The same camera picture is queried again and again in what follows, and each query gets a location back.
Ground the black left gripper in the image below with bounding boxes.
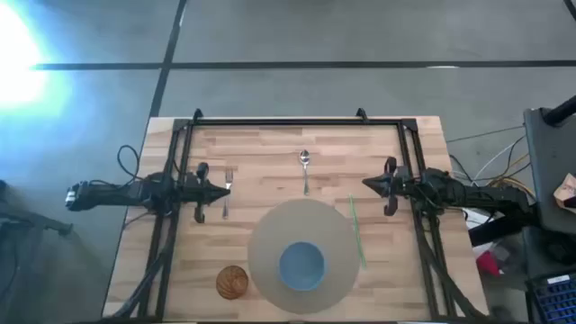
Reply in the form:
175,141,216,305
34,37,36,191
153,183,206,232
179,161,232,225

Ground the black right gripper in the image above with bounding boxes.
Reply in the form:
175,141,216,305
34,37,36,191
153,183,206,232
361,156,412,218

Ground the silver metal fork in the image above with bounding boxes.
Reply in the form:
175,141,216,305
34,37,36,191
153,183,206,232
221,166,235,221

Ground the green plastic straw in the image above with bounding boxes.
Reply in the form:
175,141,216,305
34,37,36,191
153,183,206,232
348,193,368,271

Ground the silver metal spoon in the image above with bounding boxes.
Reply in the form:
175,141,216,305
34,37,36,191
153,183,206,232
299,148,312,197

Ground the amber faceted plastic cup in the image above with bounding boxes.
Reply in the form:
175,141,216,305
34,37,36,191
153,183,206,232
215,264,250,301

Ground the blue bowl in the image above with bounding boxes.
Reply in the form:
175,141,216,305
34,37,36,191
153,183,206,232
277,240,327,293

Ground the round grey textured placemat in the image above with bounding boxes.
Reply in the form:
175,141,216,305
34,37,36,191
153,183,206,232
246,197,362,315

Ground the black slanted bar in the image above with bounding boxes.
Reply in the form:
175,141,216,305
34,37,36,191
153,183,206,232
467,211,541,248

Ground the small red item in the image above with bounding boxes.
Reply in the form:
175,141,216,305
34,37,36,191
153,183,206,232
475,250,501,276

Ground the grey cart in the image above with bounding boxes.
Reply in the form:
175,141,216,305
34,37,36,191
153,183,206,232
523,106,576,235

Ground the black floor stand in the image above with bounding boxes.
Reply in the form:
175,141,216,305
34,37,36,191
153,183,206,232
0,179,74,324

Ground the crumpled brown paper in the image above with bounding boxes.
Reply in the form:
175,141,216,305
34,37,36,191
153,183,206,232
552,172,576,209

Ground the black pole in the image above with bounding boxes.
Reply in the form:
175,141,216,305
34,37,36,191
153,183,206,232
542,94,576,127

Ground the backlit keyboard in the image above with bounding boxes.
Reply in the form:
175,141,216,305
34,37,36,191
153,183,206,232
525,269,576,324

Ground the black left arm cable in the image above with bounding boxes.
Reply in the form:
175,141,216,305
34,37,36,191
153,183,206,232
116,144,142,182

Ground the black metal rig frame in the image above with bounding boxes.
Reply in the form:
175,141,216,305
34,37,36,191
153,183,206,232
112,107,487,323

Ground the white cable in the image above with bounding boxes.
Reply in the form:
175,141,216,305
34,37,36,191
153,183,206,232
472,134,527,185

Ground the yellow cable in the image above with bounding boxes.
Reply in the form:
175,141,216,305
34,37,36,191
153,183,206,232
488,152,536,199

